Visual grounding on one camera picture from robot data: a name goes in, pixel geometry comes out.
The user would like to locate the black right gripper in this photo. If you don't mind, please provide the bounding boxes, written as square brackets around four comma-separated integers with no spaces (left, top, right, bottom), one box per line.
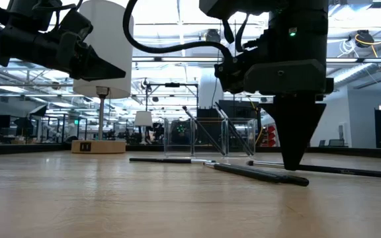
[243,14,335,171]

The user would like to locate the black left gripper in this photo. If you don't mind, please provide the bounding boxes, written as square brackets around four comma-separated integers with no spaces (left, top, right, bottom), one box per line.
[0,26,127,82]

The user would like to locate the black pen thick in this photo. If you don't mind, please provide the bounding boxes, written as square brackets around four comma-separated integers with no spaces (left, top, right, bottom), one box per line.
[211,162,311,188]

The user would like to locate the black pen thin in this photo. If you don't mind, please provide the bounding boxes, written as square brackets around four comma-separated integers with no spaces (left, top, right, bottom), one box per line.
[181,105,227,157]

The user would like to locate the black pen silver tip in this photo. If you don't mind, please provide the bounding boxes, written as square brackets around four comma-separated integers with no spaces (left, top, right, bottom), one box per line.
[128,157,217,165]

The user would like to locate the white shade wooden base lamp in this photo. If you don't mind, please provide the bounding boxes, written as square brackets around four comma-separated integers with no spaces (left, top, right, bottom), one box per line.
[72,0,135,155]

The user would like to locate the red background item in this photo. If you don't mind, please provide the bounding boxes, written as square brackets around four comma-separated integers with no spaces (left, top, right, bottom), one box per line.
[265,125,275,147]

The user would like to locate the black keyboard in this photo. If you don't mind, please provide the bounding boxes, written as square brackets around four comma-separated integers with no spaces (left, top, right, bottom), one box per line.
[196,99,262,148]

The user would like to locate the small white background lamp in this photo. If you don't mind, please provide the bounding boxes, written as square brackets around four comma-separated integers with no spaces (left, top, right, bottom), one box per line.
[134,110,153,146]

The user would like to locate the clear acrylic organizer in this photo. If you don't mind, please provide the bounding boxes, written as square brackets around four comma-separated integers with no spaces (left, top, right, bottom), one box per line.
[163,116,257,157]

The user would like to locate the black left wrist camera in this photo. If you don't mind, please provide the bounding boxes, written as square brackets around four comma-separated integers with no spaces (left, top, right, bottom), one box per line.
[58,9,94,41]

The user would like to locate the black right camera cable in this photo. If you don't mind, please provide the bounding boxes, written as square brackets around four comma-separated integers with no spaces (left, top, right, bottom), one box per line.
[122,0,235,62]

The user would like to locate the black background rig frame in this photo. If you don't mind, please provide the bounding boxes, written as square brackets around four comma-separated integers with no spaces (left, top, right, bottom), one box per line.
[144,82,200,147]

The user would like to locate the black aluminium table frame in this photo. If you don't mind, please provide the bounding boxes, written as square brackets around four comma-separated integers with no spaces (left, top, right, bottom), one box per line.
[0,144,381,157]

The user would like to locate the black ceiling cable reel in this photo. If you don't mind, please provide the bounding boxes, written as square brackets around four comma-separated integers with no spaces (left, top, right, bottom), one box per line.
[204,28,222,44]
[354,29,376,50]

